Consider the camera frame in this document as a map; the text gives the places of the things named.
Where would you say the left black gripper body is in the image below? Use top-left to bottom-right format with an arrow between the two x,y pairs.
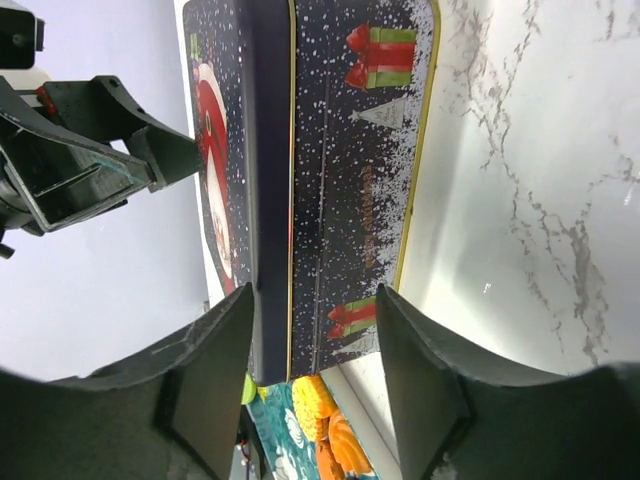
1,1 -> 60,237

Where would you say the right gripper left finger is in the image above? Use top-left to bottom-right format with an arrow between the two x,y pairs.
1,285 -> 254,479

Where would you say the gold tin lid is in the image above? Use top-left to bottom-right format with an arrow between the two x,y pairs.
182,1 -> 292,385

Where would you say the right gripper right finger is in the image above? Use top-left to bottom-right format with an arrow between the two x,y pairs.
376,286 -> 639,479

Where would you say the orange swirl cookie right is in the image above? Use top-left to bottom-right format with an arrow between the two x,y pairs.
328,410 -> 374,476

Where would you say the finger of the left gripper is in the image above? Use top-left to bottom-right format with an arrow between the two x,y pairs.
37,76 -> 201,192
0,74 -> 156,236

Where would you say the orange fish cookie top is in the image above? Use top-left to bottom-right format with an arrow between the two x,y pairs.
292,375 -> 337,442

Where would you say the teal floral tray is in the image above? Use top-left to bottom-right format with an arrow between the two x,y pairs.
248,381 -> 320,479

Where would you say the dark square cookie tin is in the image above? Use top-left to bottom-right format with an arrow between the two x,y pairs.
287,1 -> 440,379

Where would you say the orange dotted round cookie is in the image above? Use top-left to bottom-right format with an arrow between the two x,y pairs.
316,440 -> 345,480

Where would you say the green sandwich cookie upper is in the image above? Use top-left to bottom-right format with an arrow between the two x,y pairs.
241,373 -> 257,406

